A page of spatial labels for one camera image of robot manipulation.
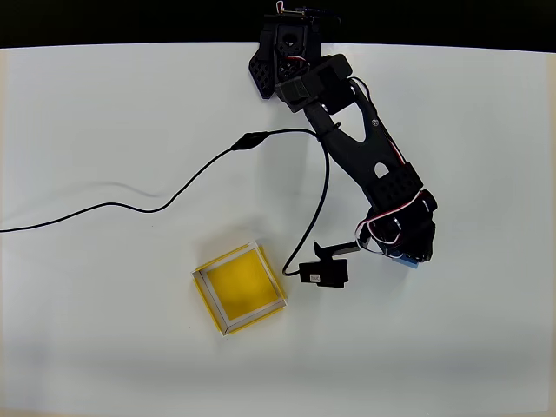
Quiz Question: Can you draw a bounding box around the blue rectangular block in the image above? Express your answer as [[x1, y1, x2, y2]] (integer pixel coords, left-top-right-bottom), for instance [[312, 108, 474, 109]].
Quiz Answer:
[[389, 253, 422, 270]]

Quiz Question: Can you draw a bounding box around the yellow square tray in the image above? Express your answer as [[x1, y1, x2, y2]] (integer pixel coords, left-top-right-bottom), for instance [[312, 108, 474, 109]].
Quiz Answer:
[[191, 241, 288, 337]]

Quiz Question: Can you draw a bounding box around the thin black camera cable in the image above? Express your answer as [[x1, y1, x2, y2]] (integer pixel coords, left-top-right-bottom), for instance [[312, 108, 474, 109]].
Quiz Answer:
[[0, 129, 331, 278]]

